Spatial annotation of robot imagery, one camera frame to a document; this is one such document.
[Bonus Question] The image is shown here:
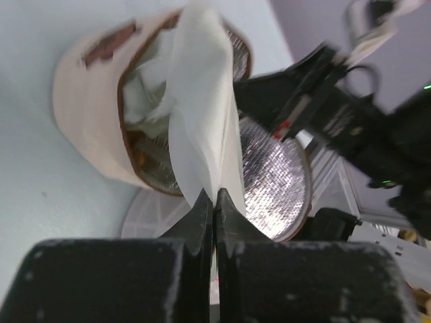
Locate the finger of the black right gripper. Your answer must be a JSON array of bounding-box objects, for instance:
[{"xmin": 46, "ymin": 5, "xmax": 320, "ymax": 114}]
[{"xmin": 234, "ymin": 44, "xmax": 340, "ymax": 141}]

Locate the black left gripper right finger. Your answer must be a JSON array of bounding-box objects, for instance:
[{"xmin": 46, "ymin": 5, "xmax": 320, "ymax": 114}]
[{"xmin": 215, "ymin": 188, "xmax": 420, "ymax": 322}]

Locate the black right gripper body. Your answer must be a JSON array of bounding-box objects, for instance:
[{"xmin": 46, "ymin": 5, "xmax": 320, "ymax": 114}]
[{"xmin": 296, "ymin": 57, "xmax": 430, "ymax": 238}]

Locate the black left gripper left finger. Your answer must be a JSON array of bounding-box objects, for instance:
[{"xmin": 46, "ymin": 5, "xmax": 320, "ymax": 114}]
[{"xmin": 1, "ymin": 192, "xmax": 213, "ymax": 322}]

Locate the beige cylindrical zipper bag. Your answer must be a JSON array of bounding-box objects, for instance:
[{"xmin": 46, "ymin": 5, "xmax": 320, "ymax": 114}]
[{"xmin": 53, "ymin": 3, "xmax": 312, "ymax": 242}]

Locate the white bra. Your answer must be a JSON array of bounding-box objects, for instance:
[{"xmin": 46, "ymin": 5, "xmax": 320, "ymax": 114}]
[{"xmin": 123, "ymin": 2, "xmax": 246, "ymax": 213}]

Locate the white mesh laundry bag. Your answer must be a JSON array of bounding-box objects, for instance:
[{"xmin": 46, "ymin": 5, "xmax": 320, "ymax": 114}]
[{"xmin": 121, "ymin": 190, "xmax": 191, "ymax": 238}]

